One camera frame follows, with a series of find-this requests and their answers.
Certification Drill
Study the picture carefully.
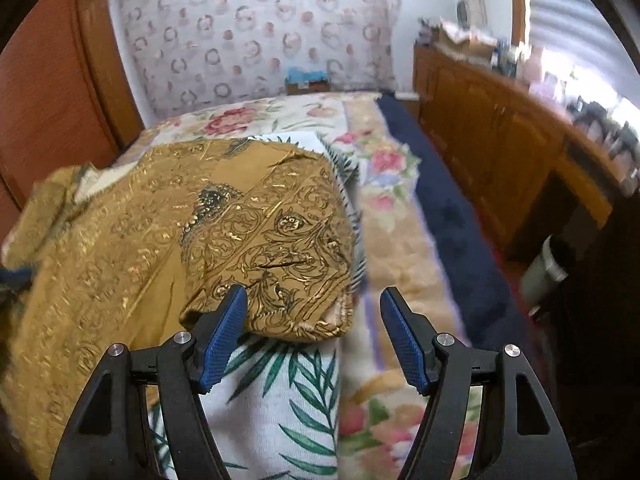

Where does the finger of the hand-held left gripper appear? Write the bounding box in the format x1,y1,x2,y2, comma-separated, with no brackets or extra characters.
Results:
0,267,35,303

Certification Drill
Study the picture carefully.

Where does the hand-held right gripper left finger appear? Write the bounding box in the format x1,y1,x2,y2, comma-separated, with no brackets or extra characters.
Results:
49,285,249,480

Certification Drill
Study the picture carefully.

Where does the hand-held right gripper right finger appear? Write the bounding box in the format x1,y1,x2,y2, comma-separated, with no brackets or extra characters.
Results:
379,286,578,480

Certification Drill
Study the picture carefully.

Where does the mustard patterned garment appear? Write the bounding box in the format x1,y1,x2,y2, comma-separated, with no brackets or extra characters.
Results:
0,137,368,480

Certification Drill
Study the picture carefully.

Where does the white leaf print sheet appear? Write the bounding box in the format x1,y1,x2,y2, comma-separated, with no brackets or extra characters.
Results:
147,132,366,480

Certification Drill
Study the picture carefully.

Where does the floral blanket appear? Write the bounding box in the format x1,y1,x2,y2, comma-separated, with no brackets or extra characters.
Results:
112,92,506,480

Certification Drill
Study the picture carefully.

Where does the navy blue blanket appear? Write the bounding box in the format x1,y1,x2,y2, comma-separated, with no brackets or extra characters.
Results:
375,94,531,361

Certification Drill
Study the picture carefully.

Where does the grey bin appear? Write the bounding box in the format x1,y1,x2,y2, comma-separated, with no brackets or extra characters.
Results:
520,235,571,311

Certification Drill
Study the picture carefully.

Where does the wooden headboard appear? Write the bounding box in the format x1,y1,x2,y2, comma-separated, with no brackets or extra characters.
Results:
0,0,146,241

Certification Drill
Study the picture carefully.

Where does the long wooden cabinet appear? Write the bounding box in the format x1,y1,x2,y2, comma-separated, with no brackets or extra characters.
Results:
412,42,640,266

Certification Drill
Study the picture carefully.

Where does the blue box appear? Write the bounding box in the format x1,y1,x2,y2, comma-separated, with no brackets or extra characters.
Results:
285,66,331,96

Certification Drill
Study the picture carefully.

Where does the clutter of small containers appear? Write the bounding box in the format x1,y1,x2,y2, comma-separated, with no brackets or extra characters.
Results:
500,45,640,171

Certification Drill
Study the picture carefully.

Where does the cardboard box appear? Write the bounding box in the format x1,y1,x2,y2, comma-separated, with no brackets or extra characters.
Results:
432,17,501,66

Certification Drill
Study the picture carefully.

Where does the circle print hanging cloth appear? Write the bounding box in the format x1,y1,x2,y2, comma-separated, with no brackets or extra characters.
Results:
107,0,406,118

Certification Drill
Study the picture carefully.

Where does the striped window blind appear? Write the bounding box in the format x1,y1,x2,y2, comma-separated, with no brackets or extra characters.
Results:
527,0,631,66

